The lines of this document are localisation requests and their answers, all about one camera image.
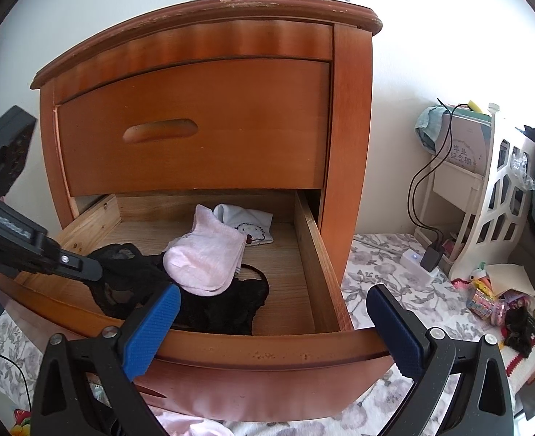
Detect white power strip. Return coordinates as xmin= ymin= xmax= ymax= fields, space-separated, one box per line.
xmin=399 ymin=249 xmax=441 ymax=287

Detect white knitted mat red trim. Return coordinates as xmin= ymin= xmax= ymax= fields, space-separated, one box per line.
xmin=499 ymin=334 xmax=535 ymax=400

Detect white storage box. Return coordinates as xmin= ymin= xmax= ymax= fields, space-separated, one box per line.
xmin=419 ymin=161 xmax=486 ymax=237

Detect pink garment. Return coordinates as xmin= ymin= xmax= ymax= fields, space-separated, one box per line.
xmin=152 ymin=411 xmax=236 ymax=436

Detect closed wooden drawer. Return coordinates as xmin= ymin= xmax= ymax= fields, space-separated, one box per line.
xmin=54 ymin=59 xmax=333 ymax=198

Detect grey floral bedsheet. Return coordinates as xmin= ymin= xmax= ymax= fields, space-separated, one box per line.
xmin=0 ymin=231 xmax=514 ymax=436

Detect red floral blanket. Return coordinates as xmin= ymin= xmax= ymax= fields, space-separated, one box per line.
xmin=11 ymin=409 xmax=34 ymax=436

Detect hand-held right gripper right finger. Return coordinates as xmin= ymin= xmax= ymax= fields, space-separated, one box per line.
xmin=366 ymin=284 xmax=514 ymax=436

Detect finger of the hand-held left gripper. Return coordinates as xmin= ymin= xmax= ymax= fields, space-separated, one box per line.
xmin=31 ymin=231 xmax=105 ymax=282

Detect white plastic rack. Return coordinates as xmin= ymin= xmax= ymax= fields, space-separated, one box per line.
xmin=449 ymin=102 xmax=535 ymax=282

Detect cardboard box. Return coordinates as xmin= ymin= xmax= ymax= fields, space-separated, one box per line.
xmin=435 ymin=108 xmax=495 ymax=177

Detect black plastic object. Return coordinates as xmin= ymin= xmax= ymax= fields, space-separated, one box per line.
xmin=504 ymin=309 xmax=535 ymax=359

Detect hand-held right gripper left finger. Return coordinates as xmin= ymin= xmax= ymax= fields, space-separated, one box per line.
xmin=30 ymin=284 xmax=181 ymax=436

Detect wooden drawer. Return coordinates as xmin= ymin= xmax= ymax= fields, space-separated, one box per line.
xmin=54 ymin=59 xmax=333 ymax=198
xmin=0 ymin=189 xmax=395 ymax=423

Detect wooden nightstand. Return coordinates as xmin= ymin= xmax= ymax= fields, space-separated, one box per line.
xmin=30 ymin=0 xmax=395 ymax=423

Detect black lace underwear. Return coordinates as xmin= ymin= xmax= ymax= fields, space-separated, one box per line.
xmin=170 ymin=263 xmax=270 ymax=336
xmin=83 ymin=243 xmax=173 ymax=321

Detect clear plastic bag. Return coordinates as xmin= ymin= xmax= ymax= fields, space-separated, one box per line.
xmin=506 ymin=148 xmax=535 ymax=191

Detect white sheep print sock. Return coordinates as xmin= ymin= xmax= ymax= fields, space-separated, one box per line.
xmin=213 ymin=203 xmax=275 ymax=246

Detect pile of colourful small things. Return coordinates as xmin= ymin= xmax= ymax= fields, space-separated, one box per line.
xmin=451 ymin=261 xmax=535 ymax=328

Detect black charger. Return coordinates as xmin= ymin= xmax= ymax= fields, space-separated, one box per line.
xmin=419 ymin=243 xmax=443 ymax=273

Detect teal cloth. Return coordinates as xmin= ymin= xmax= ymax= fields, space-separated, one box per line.
xmin=415 ymin=105 xmax=452 ymax=153

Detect black cable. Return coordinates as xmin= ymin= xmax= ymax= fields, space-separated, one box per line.
xmin=406 ymin=97 xmax=470 ymax=248

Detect pink socks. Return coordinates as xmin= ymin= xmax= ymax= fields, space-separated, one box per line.
xmin=163 ymin=204 xmax=245 ymax=296

